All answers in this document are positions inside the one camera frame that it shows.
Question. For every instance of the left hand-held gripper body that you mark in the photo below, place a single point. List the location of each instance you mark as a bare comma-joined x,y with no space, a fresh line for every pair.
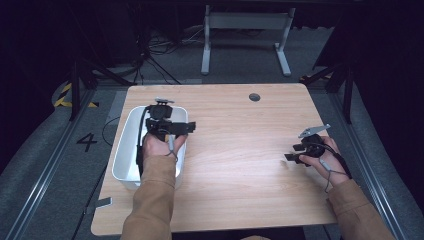
160,116

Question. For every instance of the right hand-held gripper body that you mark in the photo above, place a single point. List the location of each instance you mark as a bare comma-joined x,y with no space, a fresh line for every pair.
311,145

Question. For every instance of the white plastic bin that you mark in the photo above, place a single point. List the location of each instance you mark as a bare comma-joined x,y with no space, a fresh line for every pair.
128,160

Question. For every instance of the person's left hand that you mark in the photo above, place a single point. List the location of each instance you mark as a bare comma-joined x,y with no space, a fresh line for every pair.
156,146

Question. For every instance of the person's right hand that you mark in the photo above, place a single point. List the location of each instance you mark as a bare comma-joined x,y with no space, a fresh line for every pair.
330,166

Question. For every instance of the black metal stand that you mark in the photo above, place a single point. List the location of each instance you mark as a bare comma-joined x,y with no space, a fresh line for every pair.
348,90
75,90

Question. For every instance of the grey metal floor rail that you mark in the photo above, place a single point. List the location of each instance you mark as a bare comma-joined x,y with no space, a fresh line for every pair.
50,166
366,146

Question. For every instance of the grey metal table bracket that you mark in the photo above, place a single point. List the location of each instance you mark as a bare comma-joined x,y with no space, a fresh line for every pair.
101,203

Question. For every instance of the white metal table frame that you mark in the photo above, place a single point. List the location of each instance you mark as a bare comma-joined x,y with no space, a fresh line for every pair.
246,20

